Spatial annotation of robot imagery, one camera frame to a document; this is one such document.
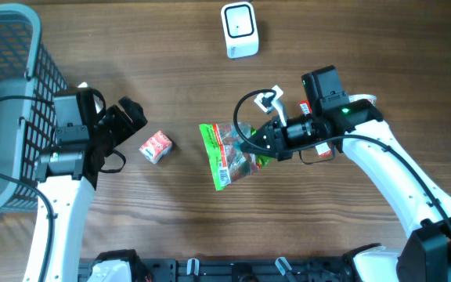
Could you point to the green snack bag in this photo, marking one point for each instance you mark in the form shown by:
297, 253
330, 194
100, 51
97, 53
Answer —
227, 162

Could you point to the dark grey plastic basket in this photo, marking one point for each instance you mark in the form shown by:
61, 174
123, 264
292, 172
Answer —
29, 79

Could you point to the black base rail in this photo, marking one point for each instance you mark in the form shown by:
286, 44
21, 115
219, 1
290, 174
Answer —
330, 268

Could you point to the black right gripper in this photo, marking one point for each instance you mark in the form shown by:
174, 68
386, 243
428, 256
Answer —
276, 134

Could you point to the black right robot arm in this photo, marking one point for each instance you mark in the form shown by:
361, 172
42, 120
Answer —
357, 129

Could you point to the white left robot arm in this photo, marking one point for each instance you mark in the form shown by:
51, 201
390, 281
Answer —
67, 174

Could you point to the cup noodles container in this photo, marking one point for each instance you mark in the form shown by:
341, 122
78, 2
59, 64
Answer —
371, 98

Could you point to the white barcode scanner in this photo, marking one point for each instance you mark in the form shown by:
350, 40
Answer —
240, 30

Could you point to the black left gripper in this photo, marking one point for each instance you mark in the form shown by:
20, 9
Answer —
125, 128

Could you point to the small red white box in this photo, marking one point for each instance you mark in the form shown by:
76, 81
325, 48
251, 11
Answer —
156, 147

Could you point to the red stick packet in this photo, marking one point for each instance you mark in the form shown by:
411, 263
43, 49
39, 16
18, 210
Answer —
322, 150

